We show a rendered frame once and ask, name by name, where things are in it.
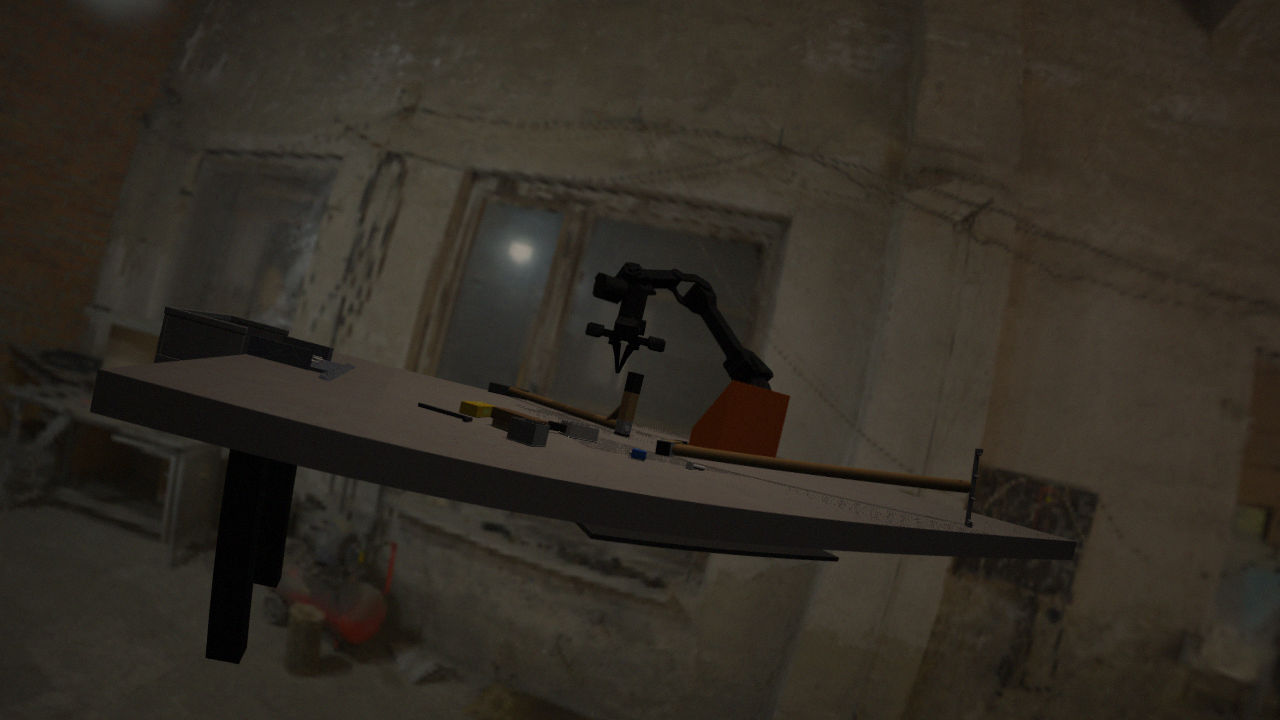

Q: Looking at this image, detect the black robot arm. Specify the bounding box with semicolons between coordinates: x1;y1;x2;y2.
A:
593;263;773;389

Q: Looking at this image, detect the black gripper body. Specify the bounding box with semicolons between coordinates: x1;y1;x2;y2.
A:
585;306;666;352

